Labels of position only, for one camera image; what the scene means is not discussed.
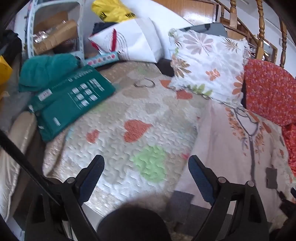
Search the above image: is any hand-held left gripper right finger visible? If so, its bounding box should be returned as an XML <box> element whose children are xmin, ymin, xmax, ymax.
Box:
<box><xmin>188</xmin><ymin>155</ymin><xmax>272</xmax><ymax>241</ymax></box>

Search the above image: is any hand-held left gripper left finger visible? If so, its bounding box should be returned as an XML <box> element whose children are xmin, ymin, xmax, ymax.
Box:
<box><xmin>24</xmin><ymin>155</ymin><xmax>105</xmax><ymax>241</ymax></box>

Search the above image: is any pink printed garment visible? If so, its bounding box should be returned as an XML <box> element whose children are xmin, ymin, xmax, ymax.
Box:
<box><xmin>170</xmin><ymin>100</ymin><xmax>296</xmax><ymax>232</ymax></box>

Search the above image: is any dark round object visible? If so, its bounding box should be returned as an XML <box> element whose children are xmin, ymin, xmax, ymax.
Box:
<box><xmin>97</xmin><ymin>205</ymin><xmax>171</xmax><ymax>241</ymax></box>

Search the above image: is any heart pattern quilt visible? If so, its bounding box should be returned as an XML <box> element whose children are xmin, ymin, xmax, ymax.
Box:
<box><xmin>43</xmin><ymin>61</ymin><xmax>208</xmax><ymax>218</ymax></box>

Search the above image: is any green flat package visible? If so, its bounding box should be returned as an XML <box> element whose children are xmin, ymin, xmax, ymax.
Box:
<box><xmin>28</xmin><ymin>65</ymin><xmax>116</xmax><ymax>142</ymax></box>

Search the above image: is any beige satin cushion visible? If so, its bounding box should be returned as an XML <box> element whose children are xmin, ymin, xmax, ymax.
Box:
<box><xmin>0</xmin><ymin>111</ymin><xmax>37</xmax><ymax>223</ymax></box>

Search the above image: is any orange floral cloth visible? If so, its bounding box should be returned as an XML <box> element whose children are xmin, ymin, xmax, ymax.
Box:
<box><xmin>242</xmin><ymin>59</ymin><xmax>296</xmax><ymax>176</ymax></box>

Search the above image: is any white floral pillow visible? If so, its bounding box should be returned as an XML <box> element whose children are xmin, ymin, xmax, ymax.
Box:
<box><xmin>168</xmin><ymin>28</ymin><xmax>251</xmax><ymax>105</ymax></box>

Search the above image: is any teal cloth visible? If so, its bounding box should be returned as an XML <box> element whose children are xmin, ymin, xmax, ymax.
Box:
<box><xmin>18</xmin><ymin>54</ymin><xmax>81</xmax><ymax>93</ymax></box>

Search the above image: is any long heart print box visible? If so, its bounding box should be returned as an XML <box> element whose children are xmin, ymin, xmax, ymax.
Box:
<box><xmin>83</xmin><ymin>51</ymin><xmax>119</xmax><ymax>67</ymax></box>

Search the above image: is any yellow cloth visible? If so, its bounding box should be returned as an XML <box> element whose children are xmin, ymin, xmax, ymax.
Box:
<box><xmin>0</xmin><ymin>56</ymin><xmax>13</xmax><ymax>98</ymax></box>

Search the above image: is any white paper bag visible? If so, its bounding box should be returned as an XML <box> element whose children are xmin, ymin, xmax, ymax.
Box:
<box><xmin>88</xmin><ymin>17</ymin><xmax>165</xmax><ymax>63</ymax></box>

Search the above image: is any brown cardboard box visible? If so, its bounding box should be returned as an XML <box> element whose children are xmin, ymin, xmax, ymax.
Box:
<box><xmin>32</xmin><ymin>20</ymin><xmax>78</xmax><ymax>55</ymax></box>

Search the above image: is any grey flat panel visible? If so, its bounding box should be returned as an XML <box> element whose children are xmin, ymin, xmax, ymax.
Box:
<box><xmin>179</xmin><ymin>23</ymin><xmax>228</xmax><ymax>37</ymax></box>

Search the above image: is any pale metal shelf rack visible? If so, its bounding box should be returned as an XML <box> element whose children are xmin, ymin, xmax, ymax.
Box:
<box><xmin>24</xmin><ymin>0</ymin><xmax>89</xmax><ymax>62</ymax></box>

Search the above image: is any black cloth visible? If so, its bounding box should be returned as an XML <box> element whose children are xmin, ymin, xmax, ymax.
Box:
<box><xmin>0</xmin><ymin>30</ymin><xmax>22</xmax><ymax>58</ymax></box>

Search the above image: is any yellow plastic bag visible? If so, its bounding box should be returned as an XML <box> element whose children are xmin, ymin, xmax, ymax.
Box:
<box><xmin>91</xmin><ymin>0</ymin><xmax>136</xmax><ymax>24</ymax></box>

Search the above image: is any wooden cabinet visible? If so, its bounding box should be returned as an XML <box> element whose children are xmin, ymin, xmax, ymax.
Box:
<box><xmin>162</xmin><ymin>0</ymin><xmax>218</xmax><ymax>25</ymax></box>

